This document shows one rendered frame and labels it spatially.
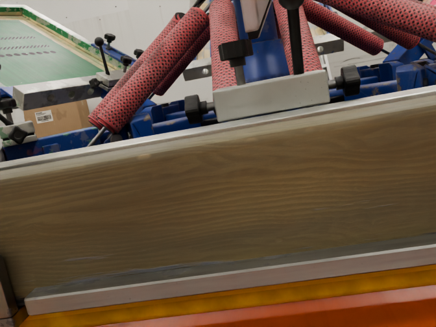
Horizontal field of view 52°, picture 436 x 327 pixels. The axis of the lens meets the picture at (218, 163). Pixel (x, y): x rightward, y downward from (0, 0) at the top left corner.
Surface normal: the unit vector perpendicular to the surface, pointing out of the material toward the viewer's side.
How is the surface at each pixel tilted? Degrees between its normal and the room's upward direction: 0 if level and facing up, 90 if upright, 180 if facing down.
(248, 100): 90
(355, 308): 0
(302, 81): 90
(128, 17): 90
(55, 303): 90
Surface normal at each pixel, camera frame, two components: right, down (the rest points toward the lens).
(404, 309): -0.18, -0.97
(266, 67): -0.13, -0.27
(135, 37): -0.10, 0.21
